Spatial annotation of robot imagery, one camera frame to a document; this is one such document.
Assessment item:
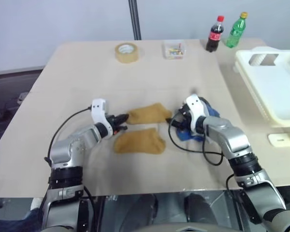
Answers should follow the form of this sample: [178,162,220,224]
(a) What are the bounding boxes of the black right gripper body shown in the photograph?
[174,102,193,129]

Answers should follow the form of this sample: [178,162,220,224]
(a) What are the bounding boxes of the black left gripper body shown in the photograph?
[107,115,120,136]

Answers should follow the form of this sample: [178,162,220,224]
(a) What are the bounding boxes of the tan sock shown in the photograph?
[114,128,166,156]
[126,102,173,126]

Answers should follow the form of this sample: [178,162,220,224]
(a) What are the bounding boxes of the blue sock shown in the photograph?
[175,96,222,143]

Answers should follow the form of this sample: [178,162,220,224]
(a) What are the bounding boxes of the white plastic basket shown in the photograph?
[232,46,290,128]

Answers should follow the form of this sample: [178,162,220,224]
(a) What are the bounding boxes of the beige table cover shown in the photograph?
[0,39,245,198]

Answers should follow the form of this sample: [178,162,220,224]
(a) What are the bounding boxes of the brown packing tape roll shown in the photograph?
[114,42,140,64]

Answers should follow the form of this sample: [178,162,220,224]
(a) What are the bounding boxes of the clear box of coloured pins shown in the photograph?
[162,40,187,59]

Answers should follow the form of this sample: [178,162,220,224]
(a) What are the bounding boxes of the cola bottle with red cap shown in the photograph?
[205,15,226,53]

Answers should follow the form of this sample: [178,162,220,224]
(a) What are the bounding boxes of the green bottle with yellow cap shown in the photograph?
[225,12,249,48]

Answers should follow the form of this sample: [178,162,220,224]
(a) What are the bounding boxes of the black ribbed pole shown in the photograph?
[128,0,143,41]

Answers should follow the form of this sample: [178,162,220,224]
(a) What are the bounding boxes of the white plastic tray piece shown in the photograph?
[267,131,290,148]

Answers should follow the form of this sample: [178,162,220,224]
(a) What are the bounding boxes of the olive grey robot torso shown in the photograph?
[125,212,290,232]

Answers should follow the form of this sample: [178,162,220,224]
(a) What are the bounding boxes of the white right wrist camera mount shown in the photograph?
[184,94,208,133]

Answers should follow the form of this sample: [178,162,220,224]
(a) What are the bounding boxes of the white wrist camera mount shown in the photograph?
[90,98,113,140]
[184,94,208,133]

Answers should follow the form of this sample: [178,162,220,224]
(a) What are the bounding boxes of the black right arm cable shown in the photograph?
[168,113,225,166]

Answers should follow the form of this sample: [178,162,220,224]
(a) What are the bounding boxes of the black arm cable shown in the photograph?
[168,113,225,166]
[43,106,92,165]

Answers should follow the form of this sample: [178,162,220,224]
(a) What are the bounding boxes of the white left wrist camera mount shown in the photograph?
[90,98,113,140]

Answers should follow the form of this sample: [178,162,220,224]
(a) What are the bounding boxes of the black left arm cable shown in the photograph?
[43,106,92,165]

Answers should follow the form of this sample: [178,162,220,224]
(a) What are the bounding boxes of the grey metal bracket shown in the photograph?
[16,91,29,105]

